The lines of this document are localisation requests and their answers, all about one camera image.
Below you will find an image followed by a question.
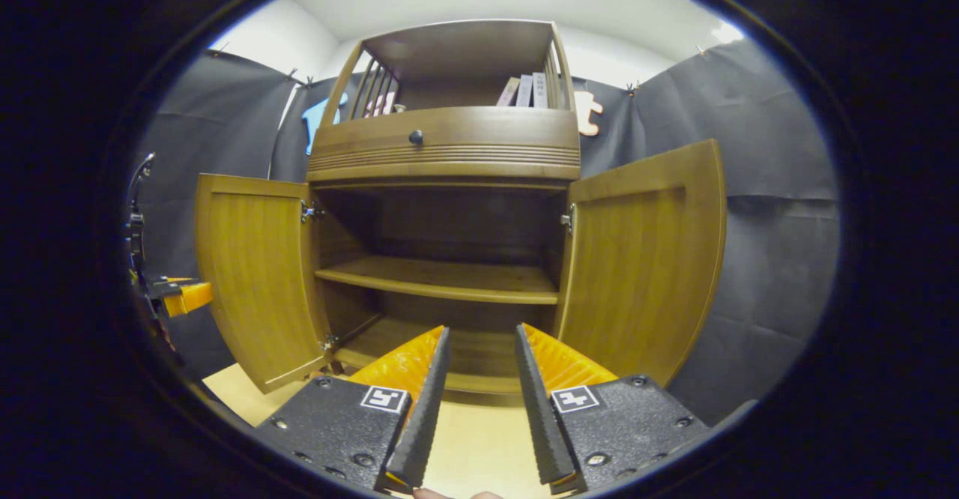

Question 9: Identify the wooden double-door shoe cabinet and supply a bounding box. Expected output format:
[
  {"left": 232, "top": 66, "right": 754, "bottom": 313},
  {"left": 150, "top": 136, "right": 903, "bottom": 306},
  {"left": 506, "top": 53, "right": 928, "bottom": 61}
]
[{"left": 306, "top": 19, "right": 582, "bottom": 396}]

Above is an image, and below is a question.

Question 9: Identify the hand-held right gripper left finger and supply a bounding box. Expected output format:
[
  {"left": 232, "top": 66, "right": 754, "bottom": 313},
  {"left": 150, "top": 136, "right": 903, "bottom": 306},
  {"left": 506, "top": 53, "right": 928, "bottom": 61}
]
[{"left": 255, "top": 325, "right": 452, "bottom": 494}]

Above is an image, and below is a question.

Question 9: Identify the wooden inner cabinet shelf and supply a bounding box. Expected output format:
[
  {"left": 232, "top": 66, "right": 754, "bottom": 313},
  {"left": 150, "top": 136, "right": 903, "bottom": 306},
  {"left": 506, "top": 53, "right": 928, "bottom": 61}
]
[{"left": 315, "top": 255, "right": 561, "bottom": 305}]

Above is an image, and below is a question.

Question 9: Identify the wooden cabinet door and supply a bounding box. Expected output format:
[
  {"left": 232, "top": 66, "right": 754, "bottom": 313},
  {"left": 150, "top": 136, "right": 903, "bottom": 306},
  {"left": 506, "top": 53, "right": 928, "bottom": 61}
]
[
  {"left": 195, "top": 173, "right": 334, "bottom": 395},
  {"left": 554, "top": 138, "right": 727, "bottom": 389}
]

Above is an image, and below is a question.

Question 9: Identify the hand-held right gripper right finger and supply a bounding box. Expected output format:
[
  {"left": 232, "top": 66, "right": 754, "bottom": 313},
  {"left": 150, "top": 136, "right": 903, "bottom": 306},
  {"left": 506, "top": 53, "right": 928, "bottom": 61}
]
[{"left": 513, "top": 323, "right": 711, "bottom": 494}]

